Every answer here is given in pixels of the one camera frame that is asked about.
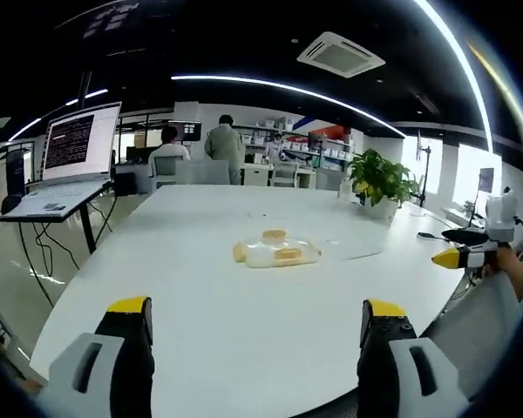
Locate ceiling air conditioner vent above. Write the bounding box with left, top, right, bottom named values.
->
left=295, top=30, right=387, bottom=80

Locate long ceiling light strip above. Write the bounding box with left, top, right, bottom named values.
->
left=412, top=0, right=497, bottom=152

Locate grey office chair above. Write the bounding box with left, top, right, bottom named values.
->
left=150, top=153, right=187, bottom=191
left=271, top=161, right=301, bottom=189

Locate white cabinet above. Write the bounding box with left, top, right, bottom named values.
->
left=243, top=162, right=275, bottom=187

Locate silver laptop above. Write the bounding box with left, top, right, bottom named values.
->
left=0, top=101, right=124, bottom=219

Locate black tripod stand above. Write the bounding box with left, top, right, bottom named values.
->
left=417, top=129, right=433, bottom=206

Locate dark banner stand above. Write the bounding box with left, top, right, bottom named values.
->
left=5, top=145, right=28, bottom=198

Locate dark wall monitor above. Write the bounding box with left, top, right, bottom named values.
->
left=173, top=122, right=202, bottom=142

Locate person's right hand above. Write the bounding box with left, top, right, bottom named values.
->
left=483, top=247, right=514, bottom=279

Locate curved ceiling light strip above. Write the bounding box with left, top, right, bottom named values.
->
left=170, top=74, right=407, bottom=139

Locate clear plastic bag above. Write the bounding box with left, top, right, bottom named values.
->
left=233, top=229, right=324, bottom=270

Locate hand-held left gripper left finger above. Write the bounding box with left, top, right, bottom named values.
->
left=34, top=295, right=156, bottom=418

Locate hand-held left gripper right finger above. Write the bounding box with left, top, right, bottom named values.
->
left=357, top=298, right=472, bottom=418

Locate black laptop stand table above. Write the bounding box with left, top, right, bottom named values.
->
left=0, top=181, right=115, bottom=258

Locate green potted plant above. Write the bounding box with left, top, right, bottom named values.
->
left=345, top=148, right=421, bottom=221

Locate black cable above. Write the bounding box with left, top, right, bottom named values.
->
left=17, top=199, right=114, bottom=308

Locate storage shelf with boxes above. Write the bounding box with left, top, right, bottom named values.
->
left=233, top=123, right=355, bottom=172

